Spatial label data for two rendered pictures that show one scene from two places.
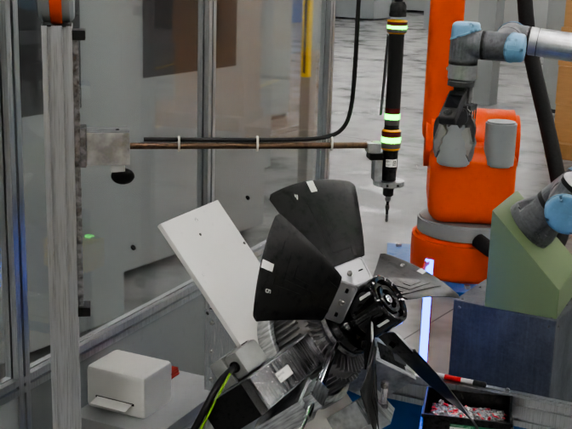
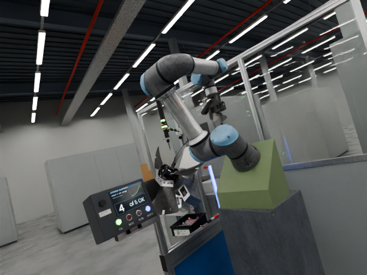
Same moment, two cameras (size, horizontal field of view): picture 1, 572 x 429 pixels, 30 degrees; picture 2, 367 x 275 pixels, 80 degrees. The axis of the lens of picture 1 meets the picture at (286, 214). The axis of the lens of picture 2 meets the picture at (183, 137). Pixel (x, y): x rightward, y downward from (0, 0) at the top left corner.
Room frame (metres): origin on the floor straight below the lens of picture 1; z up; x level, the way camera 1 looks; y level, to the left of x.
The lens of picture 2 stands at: (3.03, -1.85, 1.33)
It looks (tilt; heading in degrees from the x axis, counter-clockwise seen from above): 3 degrees up; 109
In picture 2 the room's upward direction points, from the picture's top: 15 degrees counter-clockwise
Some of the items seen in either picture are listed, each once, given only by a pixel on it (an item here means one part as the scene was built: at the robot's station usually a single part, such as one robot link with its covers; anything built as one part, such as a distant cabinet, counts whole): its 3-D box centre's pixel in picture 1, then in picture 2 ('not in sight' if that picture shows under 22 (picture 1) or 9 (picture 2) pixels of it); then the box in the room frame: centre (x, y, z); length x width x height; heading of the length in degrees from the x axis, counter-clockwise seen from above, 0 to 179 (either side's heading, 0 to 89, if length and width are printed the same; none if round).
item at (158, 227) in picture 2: not in sight; (159, 234); (2.44, -0.86, 0.96); 0.03 x 0.03 x 0.20; 65
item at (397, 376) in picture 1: (373, 368); (189, 195); (2.40, -0.22, 0.98); 0.20 x 0.16 x 0.20; 65
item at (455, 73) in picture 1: (460, 72); (211, 91); (2.81, -0.45, 1.65); 0.08 x 0.08 x 0.05
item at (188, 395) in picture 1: (153, 403); (215, 192); (2.47, 0.32, 0.84); 0.36 x 0.24 x 0.03; 155
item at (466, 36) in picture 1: (466, 42); (207, 80); (2.81, -0.46, 1.73); 0.09 x 0.08 x 0.11; 71
